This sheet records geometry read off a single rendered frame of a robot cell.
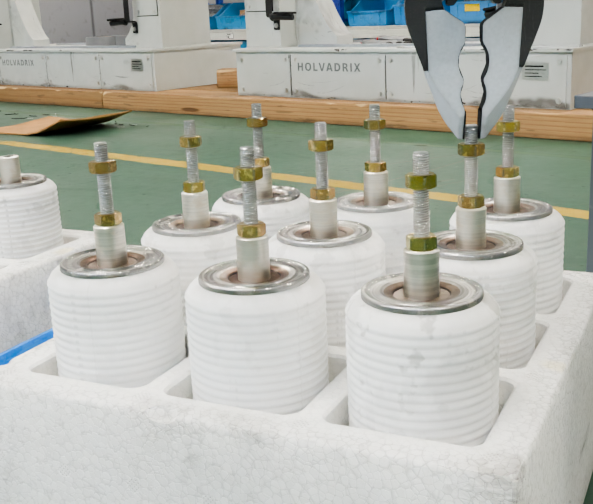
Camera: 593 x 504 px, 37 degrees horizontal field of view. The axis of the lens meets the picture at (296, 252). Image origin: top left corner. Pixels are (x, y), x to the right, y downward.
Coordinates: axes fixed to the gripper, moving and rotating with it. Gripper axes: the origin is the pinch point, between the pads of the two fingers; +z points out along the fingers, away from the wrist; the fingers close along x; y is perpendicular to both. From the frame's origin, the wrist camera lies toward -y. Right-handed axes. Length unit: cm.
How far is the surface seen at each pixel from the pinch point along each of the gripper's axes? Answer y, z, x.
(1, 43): 428, 5, 204
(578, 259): 81, 34, -28
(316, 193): 4.1, 5.7, 11.4
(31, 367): -3.8, 16.5, 32.5
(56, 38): 706, 11, 265
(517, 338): -3.0, 15.1, -2.9
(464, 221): -0.3, 7.1, 0.5
